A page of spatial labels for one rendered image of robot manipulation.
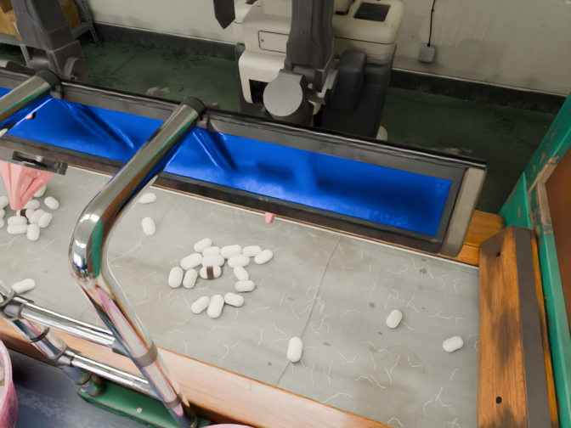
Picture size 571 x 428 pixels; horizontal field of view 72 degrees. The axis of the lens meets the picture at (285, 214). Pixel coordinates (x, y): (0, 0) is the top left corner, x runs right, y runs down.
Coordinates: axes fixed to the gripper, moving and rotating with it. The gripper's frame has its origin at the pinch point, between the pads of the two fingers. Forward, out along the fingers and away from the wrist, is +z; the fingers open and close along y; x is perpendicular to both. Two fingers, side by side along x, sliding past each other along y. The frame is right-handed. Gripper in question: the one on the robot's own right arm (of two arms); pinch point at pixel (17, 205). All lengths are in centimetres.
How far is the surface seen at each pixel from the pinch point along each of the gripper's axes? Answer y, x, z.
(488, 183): 105, 148, -51
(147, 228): 18.7, 9.3, -1.0
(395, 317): 63, 8, 2
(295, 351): 51, 1, 10
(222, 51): -68, 189, -113
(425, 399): 69, 3, 11
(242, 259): 37.6, 8.9, -0.1
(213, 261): 33.1, 7.7, 1.3
